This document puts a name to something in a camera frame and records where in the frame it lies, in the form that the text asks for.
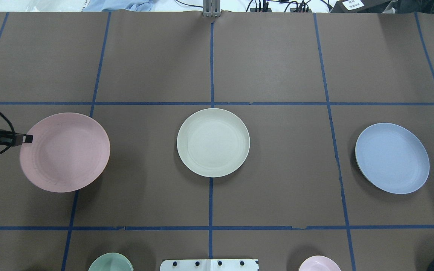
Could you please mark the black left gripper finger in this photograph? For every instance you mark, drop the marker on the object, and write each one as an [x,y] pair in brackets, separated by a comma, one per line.
[19,139]

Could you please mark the pink plate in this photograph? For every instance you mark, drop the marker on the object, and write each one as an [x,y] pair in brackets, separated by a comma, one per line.
[68,152]

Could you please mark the blue plate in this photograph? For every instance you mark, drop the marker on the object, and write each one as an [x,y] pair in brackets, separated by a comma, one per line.
[392,158]

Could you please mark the light blue cloth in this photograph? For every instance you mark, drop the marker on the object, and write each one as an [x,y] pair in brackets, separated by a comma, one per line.
[114,5]

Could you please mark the green bowl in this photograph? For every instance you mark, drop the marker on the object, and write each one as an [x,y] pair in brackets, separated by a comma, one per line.
[111,262]

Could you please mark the cream plate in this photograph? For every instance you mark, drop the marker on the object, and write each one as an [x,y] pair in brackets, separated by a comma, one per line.
[213,142]

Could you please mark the pink bowl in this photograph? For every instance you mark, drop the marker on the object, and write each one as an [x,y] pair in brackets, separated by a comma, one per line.
[319,263]

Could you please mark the aluminium frame post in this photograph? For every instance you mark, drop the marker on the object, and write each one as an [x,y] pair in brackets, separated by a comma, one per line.
[211,8]

